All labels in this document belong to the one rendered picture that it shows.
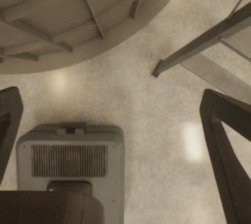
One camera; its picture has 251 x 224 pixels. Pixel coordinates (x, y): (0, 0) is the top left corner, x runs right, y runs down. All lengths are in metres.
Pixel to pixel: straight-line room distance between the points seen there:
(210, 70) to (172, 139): 0.51
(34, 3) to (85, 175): 0.82
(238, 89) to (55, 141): 0.87
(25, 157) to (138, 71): 0.73
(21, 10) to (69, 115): 0.87
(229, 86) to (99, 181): 0.75
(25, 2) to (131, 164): 1.08
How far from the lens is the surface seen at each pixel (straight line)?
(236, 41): 0.80
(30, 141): 1.18
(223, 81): 1.12
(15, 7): 0.60
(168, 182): 1.51
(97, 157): 1.14
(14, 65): 1.42
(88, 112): 1.35
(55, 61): 1.35
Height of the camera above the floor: 1.32
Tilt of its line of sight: 84 degrees down
